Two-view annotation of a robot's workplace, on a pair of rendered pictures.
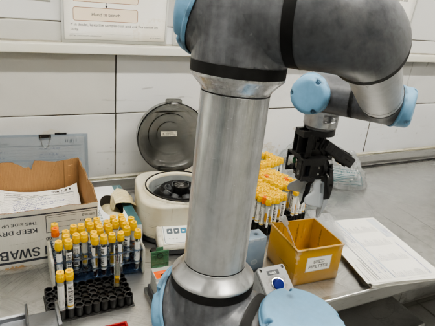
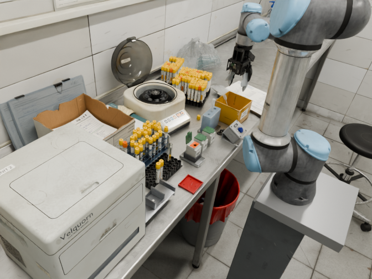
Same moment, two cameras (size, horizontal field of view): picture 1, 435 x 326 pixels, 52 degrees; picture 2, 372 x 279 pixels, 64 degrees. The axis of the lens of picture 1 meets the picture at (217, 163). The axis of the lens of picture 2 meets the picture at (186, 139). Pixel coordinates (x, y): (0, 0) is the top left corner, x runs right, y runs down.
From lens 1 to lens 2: 63 cm
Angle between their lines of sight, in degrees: 33
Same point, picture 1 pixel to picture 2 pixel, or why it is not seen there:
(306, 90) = (259, 30)
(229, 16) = (318, 22)
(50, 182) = (71, 114)
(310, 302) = (309, 133)
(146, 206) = (150, 111)
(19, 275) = not seen: hidden behind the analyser
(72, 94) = (66, 48)
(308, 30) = (352, 26)
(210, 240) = (284, 122)
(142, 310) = (187, 166)
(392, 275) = not seen: hidden behind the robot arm
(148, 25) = not seen: outside the picture
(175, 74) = (120, 17)
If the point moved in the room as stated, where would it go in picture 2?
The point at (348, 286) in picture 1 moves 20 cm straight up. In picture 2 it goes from (255, 120) to (265, 83)
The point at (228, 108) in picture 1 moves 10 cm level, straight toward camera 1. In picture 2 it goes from (303, 62) to (336, 81)
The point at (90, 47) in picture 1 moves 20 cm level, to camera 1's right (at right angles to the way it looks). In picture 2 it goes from (77, 12) to (129, 9)
